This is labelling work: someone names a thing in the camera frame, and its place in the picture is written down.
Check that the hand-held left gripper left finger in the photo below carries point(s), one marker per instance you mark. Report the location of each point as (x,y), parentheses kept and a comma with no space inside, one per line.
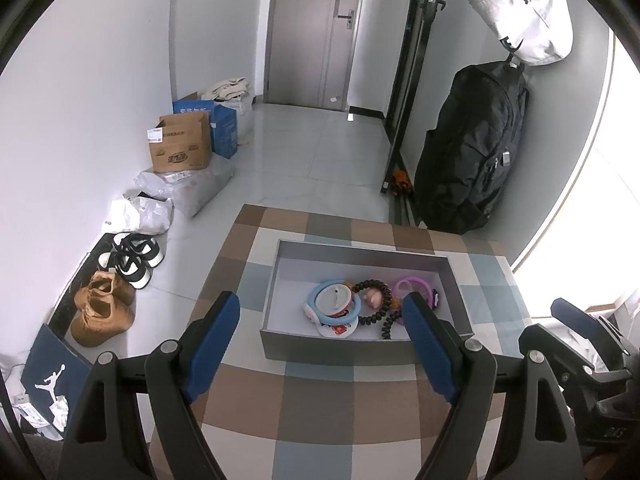
(215,340)

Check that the white sack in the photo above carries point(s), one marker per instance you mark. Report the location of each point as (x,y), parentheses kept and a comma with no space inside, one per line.
(245,120)

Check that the black backpack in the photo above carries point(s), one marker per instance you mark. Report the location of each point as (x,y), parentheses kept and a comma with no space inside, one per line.
(465,160)

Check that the white paper label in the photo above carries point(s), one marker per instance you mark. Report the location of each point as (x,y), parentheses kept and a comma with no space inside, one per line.
(32,412)

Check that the white round ornament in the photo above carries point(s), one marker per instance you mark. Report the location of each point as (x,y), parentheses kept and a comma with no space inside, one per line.
(335,297)

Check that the black white sandal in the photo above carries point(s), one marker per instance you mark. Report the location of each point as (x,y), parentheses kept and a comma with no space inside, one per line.
(142,250)
(127,270)

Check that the grey storage box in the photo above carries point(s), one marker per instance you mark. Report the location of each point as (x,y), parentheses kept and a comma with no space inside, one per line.
(300,270)

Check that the brown cardboard box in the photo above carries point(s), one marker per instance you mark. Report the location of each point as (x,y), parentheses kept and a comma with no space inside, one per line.
(180,150)

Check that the beige tote bag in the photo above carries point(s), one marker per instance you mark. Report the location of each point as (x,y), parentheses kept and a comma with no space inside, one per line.
(227,89)

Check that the grey door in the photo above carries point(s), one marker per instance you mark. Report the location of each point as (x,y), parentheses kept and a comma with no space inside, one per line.
(310,35)

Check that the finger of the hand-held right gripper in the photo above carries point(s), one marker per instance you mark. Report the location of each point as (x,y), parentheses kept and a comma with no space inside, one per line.
(550,342)
(585,317)

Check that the small dark purple ornament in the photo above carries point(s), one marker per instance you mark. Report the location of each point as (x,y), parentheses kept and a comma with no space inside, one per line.
(436,296)

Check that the grey plastic bag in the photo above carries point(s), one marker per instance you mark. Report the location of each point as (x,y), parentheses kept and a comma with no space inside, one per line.
(200,190)

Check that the white plastic bag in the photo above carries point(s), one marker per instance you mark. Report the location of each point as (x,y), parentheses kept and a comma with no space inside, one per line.
(150,217)

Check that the orange toy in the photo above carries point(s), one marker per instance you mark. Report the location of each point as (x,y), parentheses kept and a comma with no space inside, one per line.
(401,182)

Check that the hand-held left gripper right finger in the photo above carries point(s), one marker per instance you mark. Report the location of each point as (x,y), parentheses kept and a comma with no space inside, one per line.
(430,350)

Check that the checkered tablecloth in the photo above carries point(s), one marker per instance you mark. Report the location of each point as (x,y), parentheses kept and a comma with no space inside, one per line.
(320,410)

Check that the blue cardboard box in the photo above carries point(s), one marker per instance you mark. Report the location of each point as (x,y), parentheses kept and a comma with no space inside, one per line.
(225,130)

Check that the black sliding door frame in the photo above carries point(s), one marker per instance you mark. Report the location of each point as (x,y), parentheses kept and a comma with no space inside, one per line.
(410,85)

